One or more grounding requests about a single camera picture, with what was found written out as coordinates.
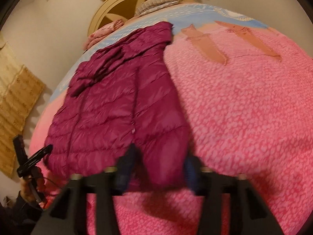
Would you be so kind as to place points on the cream arched wooden headboard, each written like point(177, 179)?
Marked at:
point(112, 10)

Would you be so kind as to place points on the beige patterned side curtain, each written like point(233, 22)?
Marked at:
point(20, 90)

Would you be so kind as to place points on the person's left hand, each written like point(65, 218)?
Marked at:
point(26, 191)

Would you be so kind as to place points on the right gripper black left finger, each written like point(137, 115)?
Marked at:
point(124, 169)

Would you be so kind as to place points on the magenta quilted puffer jacket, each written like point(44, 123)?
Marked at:
point(123, 97)

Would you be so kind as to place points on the pink and blue bedspread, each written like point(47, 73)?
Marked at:
point(247, 92)

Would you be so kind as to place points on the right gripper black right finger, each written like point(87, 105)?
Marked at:
point(192, 174)

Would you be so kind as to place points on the folded pink floral blanket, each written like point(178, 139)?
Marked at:
point(101, 33)

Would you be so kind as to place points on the striped grey pillow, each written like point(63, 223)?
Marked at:
point(150, 6)

